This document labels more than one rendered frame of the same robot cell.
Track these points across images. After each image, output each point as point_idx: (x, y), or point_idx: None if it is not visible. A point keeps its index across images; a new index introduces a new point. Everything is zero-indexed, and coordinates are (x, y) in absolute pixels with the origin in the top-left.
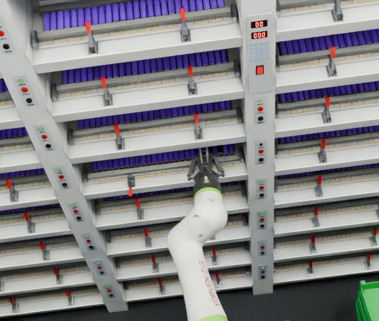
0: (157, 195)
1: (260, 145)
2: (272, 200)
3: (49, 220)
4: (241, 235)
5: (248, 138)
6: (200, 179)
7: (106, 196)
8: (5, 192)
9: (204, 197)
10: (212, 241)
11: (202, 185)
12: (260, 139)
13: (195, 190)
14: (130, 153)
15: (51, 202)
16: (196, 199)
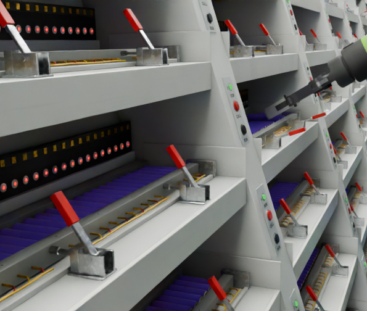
0: (277, 211)
1: (308, 68)
2: (340, 173)
3: (235, 303)
4: (351, 258)
5: (300, 57)
6: (342, 50)
7: (271, 176)
8: (170, 202)
9: None
10: (350, 276)
11: (354, 42)
12: (304, 62)
13: (356, 50)
14: (260, 65)
15: (240, 200)
16: None
